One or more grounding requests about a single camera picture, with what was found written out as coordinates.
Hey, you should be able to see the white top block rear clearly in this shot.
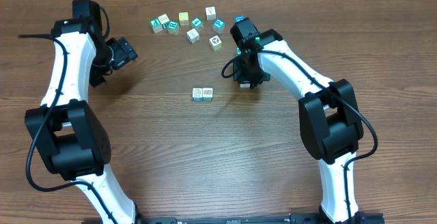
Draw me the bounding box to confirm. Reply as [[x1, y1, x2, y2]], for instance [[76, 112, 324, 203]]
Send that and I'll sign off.
[[206, 6, 216, 20]]

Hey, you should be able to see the blue P block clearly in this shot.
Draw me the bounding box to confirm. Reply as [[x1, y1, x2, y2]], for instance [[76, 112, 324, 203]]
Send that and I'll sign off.
[[212, 18, 225, 33]]

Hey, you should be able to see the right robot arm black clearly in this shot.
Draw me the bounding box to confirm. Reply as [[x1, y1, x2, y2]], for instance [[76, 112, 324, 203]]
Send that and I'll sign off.
[[229, 18, 384, 223]]

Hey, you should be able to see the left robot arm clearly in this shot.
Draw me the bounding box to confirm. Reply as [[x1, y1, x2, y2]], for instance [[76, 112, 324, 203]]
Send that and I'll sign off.
[[25, 0, 145, 223]]

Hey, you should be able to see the yellow top block rear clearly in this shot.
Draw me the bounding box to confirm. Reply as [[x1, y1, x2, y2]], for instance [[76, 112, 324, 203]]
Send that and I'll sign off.
[[178, 12, 190, 26]]

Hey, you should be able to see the white block blue edge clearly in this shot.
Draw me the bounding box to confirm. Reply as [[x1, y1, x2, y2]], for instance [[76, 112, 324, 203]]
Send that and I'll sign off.
[[192, 87, 203, 101]]

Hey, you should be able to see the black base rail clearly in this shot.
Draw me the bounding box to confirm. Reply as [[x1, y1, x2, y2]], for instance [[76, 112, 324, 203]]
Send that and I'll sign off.
[[81, 212, 385, 224]]

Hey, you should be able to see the white block blue side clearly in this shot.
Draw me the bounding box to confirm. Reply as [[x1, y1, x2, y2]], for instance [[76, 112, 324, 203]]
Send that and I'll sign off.
[[186, 29, 200, 44]]

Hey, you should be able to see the small green top block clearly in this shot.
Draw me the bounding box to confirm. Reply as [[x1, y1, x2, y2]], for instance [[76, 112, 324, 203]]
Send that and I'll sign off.
[[191, 17, 203, 31]]

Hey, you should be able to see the white top block green side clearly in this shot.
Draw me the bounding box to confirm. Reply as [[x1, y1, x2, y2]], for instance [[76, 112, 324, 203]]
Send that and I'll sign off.
[[158, 14, 170, 29]]

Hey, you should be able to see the blue top block right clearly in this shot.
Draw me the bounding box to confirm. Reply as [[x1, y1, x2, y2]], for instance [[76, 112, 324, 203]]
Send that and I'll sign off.
[[235, 15, 245, 23]]

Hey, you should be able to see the white block monkey picture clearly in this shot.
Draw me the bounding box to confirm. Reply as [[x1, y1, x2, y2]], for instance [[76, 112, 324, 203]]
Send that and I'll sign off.
[[240, 83, 251, 88]]

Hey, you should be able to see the white block green edge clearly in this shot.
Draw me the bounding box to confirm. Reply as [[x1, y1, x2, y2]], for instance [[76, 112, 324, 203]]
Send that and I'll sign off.
[[202, 87, 213, 101]]

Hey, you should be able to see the white block animal picture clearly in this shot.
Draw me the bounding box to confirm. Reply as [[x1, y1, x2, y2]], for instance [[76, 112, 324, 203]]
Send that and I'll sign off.
[[209, 36, 223, 51]]

